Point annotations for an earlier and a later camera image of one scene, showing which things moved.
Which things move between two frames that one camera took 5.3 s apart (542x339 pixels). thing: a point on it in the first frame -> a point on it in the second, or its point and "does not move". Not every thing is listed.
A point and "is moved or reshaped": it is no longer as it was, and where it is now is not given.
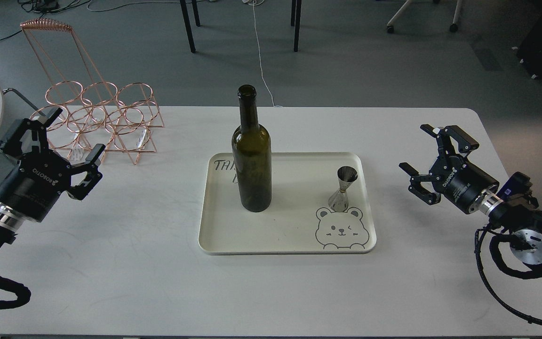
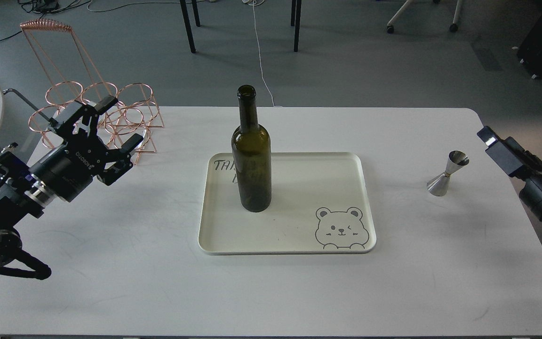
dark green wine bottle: [251, 149] does not move
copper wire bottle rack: [93, 113] does not move
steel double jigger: [338, 201] is moved or reshaped
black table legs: [293, 12] does not move
